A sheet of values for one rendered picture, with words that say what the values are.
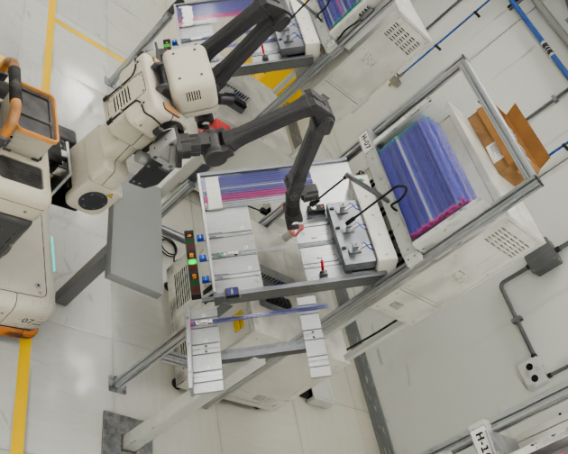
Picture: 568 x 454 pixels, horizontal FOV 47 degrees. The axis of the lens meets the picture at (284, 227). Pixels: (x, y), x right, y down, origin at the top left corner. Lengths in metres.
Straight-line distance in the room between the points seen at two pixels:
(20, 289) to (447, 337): 2.60
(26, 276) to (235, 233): 0.85
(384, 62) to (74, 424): 2.46
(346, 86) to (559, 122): 1.38
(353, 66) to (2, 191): 2.22
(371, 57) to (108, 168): 1.90
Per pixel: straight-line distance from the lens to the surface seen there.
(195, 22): 4.02
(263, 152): 4.07
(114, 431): 2.98
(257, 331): 2.88
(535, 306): 4.02
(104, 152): 2.37
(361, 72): 3.83
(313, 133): 2.23
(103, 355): 3.13
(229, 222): 2.86
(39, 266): 2.80
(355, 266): 2.68
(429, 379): 4.25
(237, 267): 2.70
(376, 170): 2.93
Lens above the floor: 2.26
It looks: 28 degrees down
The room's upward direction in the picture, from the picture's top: 51 degrees clockwise
